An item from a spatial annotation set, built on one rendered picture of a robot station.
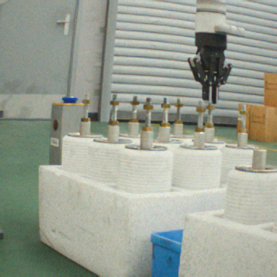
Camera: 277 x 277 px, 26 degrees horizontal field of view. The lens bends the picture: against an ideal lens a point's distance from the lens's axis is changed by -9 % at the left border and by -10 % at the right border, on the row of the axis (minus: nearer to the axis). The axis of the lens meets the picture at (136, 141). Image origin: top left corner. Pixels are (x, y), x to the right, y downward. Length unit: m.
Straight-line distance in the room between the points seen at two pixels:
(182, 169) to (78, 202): 0.21
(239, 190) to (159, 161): 0.27
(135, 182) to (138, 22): 5.67
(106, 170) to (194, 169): 0.16
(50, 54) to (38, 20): 0.43
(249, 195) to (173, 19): 6.07
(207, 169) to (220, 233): 0.33
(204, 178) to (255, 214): 0.32
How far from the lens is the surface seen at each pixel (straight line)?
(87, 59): 6.58
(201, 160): 1.16
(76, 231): 1.22
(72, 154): 1.30
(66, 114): 1.47
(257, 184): 0.85
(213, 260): 0.86
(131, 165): 1.09
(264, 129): 5.12
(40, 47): 6.46
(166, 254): 1.01
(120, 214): 1.07
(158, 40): 6.78
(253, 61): 7.34
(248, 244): 0.80
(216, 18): 1.34
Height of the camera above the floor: 0.35
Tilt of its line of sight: 5 degrees down
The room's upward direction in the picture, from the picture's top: 3 degrees clockwise
